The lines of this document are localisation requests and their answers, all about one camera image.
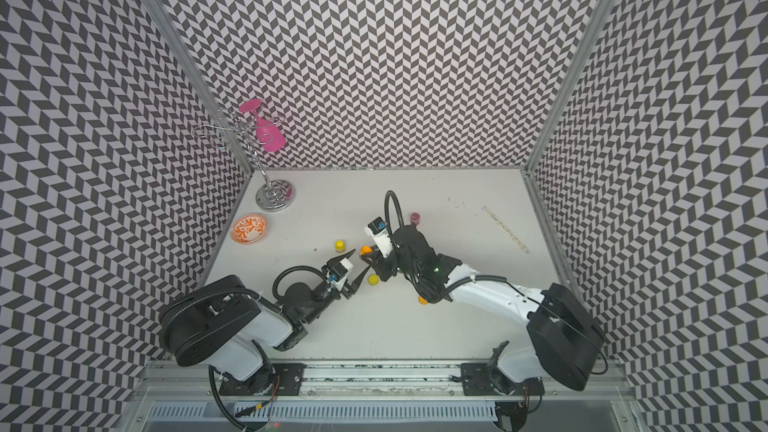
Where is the orange patterned ceramic bowl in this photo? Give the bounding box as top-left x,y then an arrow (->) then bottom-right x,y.
230,214 -> 268,245

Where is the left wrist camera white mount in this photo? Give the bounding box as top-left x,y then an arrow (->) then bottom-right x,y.
322,258 -> 354,292

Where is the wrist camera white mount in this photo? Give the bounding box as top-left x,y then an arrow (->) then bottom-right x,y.
322,258 -> 354,292
364,217 -> 393,258

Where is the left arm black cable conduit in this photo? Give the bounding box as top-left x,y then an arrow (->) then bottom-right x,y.
272,265 -> 328,301

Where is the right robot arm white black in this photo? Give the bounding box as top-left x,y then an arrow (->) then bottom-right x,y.
361,218 -> 605,395

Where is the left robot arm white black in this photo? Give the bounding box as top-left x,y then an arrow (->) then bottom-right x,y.
158,252 -> 369,382

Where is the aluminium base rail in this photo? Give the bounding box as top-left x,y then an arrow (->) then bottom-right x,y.
130,359 -> 635,403

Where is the aluminium corner post right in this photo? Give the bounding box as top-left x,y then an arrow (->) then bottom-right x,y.
524,0 -> 616,175

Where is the chrome glass holder stand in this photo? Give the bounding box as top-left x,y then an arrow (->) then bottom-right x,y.
197,102 -> 296,213

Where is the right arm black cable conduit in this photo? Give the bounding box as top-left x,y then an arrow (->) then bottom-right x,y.
383,190 -> 409,241

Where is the aluminium corner post left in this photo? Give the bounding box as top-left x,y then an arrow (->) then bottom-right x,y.
140,0 -> 253,176

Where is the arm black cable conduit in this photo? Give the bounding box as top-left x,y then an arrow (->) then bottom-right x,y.
272,265 -> 328,301
383,190 -> 409,241

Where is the aluminium corner post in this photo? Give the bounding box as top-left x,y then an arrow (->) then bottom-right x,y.
524,0 -> 616,175
140,0 -> 253,176

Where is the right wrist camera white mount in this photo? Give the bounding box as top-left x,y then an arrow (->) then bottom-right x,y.
364,217 -> 393,258

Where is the pink plastic wine glass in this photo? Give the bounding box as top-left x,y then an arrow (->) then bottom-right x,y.
239,99 -> 287,153

